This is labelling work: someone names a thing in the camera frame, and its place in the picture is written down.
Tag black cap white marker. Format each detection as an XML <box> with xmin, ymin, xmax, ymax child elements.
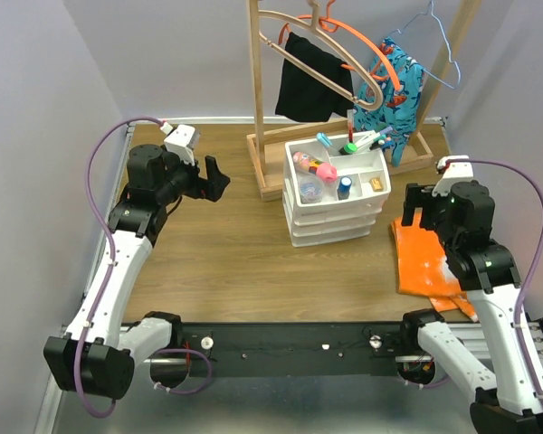
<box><xmin>369</xmin><ymin>140</ymin><xmax>386</xmax><ymax>150</ymax></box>

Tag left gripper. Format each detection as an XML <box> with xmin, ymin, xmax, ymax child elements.
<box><xmin>157</xmin><ymin>145</ymin><xmax>231</xmax><ymax>204</ymax></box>

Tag blue wire hanger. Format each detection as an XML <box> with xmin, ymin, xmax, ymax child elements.
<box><xmin>386</xmin><ymin>0</ymin><xmax>462</xmax><ymax>90</ymax></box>

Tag beige wooden hanger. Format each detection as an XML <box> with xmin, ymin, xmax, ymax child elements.
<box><xmin>248</xmin><ymin>1</ymin><xmax>385</xmax><ymax>122</ymax></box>

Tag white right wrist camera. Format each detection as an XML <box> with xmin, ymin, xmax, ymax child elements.
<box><xmin>432</xmin><ymin>156</ymin><xmax>473</xmax><ymax>197</ymax></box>

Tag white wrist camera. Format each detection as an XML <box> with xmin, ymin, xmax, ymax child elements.
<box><xmin>432</xmin><ymin>156</ymin><xmax>473</xmax><ymax>197</ymax></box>
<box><xmin>160</xmin><ymin>122</ymin><xmax>200</xmax><ymax>165</ymax></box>

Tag orange white tie-dye cloth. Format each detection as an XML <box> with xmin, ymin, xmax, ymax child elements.
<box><xmin>391</xmin><ymin>212</ymin><xmax>479</xmax><ymax>322</ymax></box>

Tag black green highlighter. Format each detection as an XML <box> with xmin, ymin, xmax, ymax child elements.
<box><xmin>338</xmin><ymin>142</ymin><xmax>357</xmax><ymax>156</ymax></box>

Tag blue cap clear tube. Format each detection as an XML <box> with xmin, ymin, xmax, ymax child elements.
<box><xmin>337</xmin><ymin>176</ymin><xmax>353</xmax><ymax>201</ymax></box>

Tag aluminium frame rails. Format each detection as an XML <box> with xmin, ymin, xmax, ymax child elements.
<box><xmin>33</xmin><ymin>118</ymin><xmax>543</xmax><ymax>434</ymax></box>

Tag white plastic drawer organizer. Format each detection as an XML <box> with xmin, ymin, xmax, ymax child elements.
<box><xmin>281</xmin><ymin>134</ymin><xmax>391</xmax><ymax>247</ymax></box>

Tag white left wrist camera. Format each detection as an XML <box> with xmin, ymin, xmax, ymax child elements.
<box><xmin>160</xmin><ymin>122</ymin><xmax>200</xmax><ymax>165</ymax></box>

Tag red pen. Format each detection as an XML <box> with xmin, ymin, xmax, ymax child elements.
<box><xmin>347</xmin><ymin>108</ymin><xmax>354</xmax><ymax>143</ymax></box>

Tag small yellow eraser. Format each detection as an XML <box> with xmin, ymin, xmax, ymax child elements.
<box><xmin>369</xmin><ymin>177</ymin><xmax>384</xmax><ymax>192</ymax></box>

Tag wooden clothes rack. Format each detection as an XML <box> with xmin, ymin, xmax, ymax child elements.
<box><xmin>246</xmin><ymin>1</ymin><xmax>481</xmax><ymax>202</ymax></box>

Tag black shorts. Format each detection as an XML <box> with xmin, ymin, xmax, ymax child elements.
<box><xmin>275</xmin><ymin>32</ymin><xmax>354</xmax><ymax>122</ymax></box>

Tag blue fish print garment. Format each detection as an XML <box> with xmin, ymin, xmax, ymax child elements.
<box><xmin>354</xmin><ymin>37</ymin><xmax>424</xmax><ymax>166</ymax></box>

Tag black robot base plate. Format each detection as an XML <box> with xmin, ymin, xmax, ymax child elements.
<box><xmin>130</xmin><ymin>321</ymin><xmax>467</xmax><ymax>390</ymax></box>

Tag pink lid pencil tube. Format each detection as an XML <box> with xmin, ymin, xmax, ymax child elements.
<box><xmin>292</xmin><ymin>152</ymin><xmax>338</xmax><ymax>184</ymax></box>

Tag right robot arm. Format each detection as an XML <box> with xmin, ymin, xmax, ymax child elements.
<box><xmin>398</xmin><ymin>181</ymin><xmax>543</xmax><ymax>433</ymax></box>

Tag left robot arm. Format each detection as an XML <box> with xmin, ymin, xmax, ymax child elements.
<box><xmin>43</xmin><ymin>144</ymin><xmax>230</xmax><ymax>401</ymax></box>

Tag orange plastic hanger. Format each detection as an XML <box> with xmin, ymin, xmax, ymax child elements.
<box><xmin>278</xmin><ymin>0</ymin><xmax>402</xmax><ymax>97</ymax></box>

